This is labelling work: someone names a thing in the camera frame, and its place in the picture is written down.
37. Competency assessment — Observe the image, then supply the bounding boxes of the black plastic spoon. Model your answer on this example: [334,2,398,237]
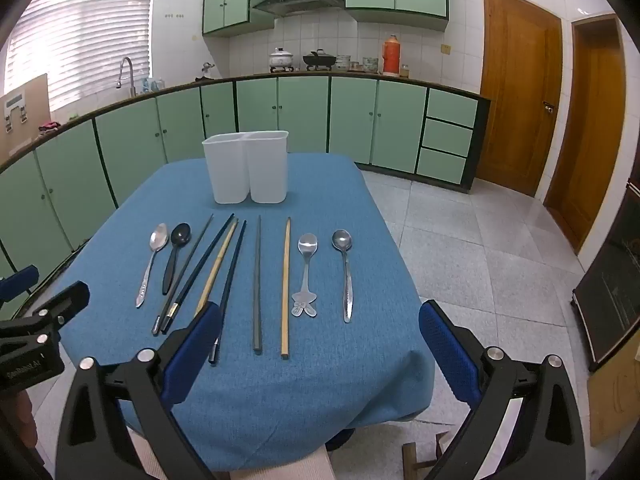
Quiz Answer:
[161,222,192,296]

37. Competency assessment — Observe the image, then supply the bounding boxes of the green base cabinet run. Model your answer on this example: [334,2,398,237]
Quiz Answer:
[0,72,491,281]

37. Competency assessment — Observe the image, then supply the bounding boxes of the white window blinds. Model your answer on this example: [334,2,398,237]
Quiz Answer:
[5,0,153,111]

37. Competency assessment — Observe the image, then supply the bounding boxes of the black range hood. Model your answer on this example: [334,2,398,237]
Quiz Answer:
[252,0,346,17]

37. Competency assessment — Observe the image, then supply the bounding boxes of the black glass-front appliance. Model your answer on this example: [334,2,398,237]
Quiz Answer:
[570,180,640,371]

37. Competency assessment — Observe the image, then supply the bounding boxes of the person's left hand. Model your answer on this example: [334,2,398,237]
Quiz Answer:
[0,392,38,461]

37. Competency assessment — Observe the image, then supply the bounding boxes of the silver spoon with flower handle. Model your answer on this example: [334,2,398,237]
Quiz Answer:
[291,233,319,319]

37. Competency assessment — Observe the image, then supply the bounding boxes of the wooden door with handle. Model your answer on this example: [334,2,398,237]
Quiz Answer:
[475,0,563,198]

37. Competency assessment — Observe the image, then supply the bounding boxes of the cardboard box with handles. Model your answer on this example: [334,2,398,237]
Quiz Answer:
[0,73,51,161]

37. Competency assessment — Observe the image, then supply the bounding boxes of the green drawer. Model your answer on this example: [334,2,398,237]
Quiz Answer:
[416,147,468,185]
[426,87,479,129]
[421,117,473,158]

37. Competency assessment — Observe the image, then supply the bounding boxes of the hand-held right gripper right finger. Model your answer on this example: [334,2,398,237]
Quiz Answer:
[419,300,586,480]

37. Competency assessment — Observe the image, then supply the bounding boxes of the steel kitchen faucet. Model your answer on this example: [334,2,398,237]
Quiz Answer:
[117,56,138,98]

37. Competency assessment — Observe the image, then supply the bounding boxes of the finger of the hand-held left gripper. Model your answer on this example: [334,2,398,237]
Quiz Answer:
[0,265,40,303]
[0,281,91,341]

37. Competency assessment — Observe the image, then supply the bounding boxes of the thin dark chopstick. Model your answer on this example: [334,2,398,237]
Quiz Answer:
[151,213,215,337]

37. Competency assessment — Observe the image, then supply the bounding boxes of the white lidded pot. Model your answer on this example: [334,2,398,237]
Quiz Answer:
[269,48,294,73]

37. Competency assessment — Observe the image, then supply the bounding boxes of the bamboo chopstick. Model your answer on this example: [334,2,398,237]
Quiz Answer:
[280,217,292,359]
[194,218,240,318]

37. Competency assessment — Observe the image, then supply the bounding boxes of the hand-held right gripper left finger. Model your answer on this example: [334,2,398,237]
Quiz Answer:
[55,301,223,480]

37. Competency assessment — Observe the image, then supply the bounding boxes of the black chopstick with gold band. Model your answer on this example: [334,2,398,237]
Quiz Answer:
[159,213,236,336]

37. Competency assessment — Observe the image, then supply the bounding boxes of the dark blue chopstick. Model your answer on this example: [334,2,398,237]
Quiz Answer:
[208,219,248,365]

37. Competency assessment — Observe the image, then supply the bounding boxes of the plain silver spoon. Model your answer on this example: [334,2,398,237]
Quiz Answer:
[331,229,355,324]

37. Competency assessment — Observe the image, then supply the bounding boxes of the blue tablecloth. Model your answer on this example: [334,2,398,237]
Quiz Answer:
[55,152,436,472]

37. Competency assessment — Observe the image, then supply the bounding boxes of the grey metal chopstick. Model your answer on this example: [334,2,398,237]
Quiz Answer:
[252,214,263,355]

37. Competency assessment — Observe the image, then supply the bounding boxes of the silver spoon with patterned handle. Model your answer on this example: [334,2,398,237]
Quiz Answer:
[135,222,170,309]

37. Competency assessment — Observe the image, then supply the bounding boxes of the orange thermos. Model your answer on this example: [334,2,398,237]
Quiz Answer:
[382,34,401,77]

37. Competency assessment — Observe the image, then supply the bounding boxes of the white two-compartment utensil holder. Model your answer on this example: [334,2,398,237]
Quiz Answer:
[202,130,290,205]

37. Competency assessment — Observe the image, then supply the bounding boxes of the black wok with lid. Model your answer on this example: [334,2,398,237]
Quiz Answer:
[302,50,338,72]

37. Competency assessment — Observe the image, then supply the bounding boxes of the wooden stool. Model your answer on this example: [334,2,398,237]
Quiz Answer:
[402,432,451,480]

